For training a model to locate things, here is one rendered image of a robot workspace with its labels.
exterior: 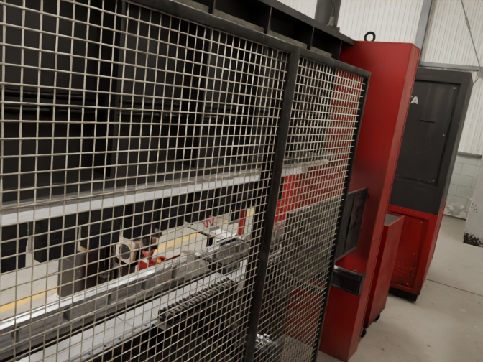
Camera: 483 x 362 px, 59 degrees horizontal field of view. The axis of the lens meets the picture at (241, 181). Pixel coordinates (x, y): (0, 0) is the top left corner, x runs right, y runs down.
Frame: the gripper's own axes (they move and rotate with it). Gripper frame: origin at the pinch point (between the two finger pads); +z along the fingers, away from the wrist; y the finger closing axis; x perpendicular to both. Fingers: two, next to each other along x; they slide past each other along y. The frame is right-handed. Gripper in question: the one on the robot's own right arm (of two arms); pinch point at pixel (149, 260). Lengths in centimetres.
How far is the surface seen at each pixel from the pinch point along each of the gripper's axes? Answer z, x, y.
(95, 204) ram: -46, -75, 46
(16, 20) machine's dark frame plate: -104, -110, 64
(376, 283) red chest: 56, 148, 97
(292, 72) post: -82, -75, 131
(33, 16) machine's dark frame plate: -106, -105, 65
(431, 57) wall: -196, 734, 91
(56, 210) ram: -47, -91, 45
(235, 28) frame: -89, -104, 131
